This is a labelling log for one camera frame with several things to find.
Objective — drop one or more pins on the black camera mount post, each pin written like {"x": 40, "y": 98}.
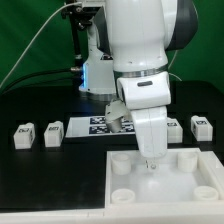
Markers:
{"x": 76, "y": 16}

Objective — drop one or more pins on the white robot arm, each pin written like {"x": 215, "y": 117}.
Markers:
{"x": 128, "y": 41}

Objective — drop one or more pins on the white square table top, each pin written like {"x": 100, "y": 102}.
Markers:
{"x": 177, "y": 175}

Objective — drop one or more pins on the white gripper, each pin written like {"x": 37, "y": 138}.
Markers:
{"x": 142, "y": 99}

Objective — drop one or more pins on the white sheet with markers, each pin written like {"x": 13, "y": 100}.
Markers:
{"x": 87, "y": 127}

